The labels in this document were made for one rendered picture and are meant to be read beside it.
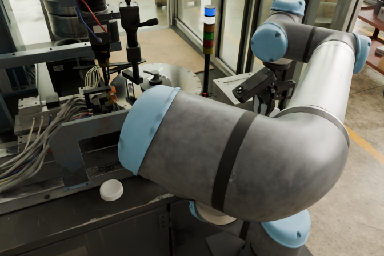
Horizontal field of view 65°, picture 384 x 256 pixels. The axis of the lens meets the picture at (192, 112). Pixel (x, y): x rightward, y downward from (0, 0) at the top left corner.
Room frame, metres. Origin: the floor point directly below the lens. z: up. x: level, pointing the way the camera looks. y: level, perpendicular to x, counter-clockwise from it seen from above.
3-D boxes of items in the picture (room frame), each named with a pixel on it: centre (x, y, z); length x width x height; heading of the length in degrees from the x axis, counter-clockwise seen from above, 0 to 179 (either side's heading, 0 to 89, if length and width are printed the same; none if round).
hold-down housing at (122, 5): (0.86, 0.19, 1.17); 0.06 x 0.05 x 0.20; 104
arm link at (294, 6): (0.70, -0.22, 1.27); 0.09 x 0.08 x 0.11; 153
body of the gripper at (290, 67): (0.71, -0.22, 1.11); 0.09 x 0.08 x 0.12; 113
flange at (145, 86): (0.92, 0.13, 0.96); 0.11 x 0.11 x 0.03
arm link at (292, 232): (0.39, -0.20, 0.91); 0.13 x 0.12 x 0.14; 63
